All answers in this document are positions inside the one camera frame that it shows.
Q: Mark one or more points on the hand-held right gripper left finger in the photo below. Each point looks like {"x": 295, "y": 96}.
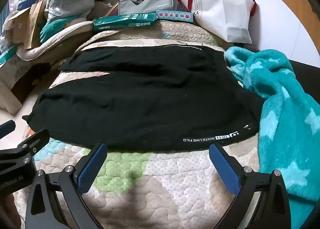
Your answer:
{"x": 91, "y": 169}

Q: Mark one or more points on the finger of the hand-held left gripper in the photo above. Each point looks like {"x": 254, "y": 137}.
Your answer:
{"x": 6, "y": 129}
{"x": 37, "y": 139}

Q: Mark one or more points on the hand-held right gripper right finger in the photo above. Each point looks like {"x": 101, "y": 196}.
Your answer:
{"x": 223, "y": 169}

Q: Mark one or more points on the black pants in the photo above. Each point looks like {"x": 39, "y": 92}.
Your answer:
{"x": 140, "y": 99}

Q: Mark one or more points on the heart print quilted bedspread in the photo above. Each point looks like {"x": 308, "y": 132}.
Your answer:
{"x": 155, "y": 184}

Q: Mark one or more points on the teal star print blanket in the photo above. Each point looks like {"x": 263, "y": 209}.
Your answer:
{"x": 287, "y": 124}

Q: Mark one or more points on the beige folded mattress pad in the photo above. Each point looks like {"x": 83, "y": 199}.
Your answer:
{"x": 50, "y": 44}

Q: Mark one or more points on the cardboard box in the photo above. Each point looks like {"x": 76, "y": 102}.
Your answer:
{"x": 25, "y": 26}

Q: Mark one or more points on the teal cloth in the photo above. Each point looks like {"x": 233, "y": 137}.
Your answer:
{"x": 55, "y": 28}

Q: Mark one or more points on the blue flat box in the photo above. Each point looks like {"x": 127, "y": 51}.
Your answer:
{"x": 28, "y": 3}

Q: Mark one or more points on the white paper shopping bag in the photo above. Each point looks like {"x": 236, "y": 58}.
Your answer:
{"x": 220, "y": 9}

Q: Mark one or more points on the teal box with coloured shapes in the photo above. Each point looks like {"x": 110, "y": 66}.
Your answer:
{"x": 175, "y": 16}

